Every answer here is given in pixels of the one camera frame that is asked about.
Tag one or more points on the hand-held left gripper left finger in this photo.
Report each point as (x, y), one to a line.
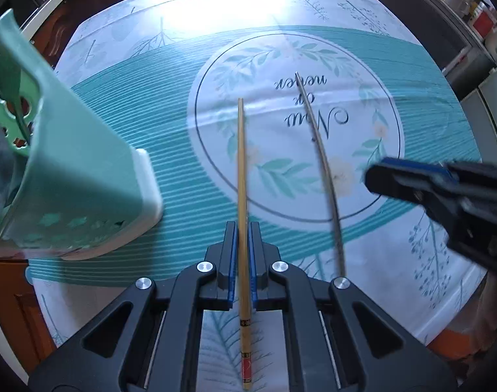
(232, 269)

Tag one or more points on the red container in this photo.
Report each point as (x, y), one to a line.
(483, 24)

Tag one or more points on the green plastic utensil holder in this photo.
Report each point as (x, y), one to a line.
(81, 163)

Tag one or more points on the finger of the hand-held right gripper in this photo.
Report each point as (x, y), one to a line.
(432, 169)
(395, 183)

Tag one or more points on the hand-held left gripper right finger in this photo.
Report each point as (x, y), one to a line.
(254, 269)

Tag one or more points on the round wooden table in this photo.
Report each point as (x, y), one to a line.
(16, 302)

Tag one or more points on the light grey cabinet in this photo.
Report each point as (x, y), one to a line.
(491, 106)

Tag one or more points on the printed teal white tablecloth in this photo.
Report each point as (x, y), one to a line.
(167, 69)

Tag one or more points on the bamboo chopstick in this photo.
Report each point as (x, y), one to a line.
(242, 171)
(318, 143)

